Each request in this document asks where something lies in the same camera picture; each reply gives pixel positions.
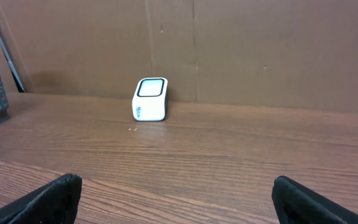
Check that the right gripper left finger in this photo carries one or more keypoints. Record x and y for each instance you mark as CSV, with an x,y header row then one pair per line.
x,y
56,202

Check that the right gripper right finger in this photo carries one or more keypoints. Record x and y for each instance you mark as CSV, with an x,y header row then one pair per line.
x,y
296,204

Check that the white barcode scanner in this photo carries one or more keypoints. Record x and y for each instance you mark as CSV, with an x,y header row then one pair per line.
x,y
150,100

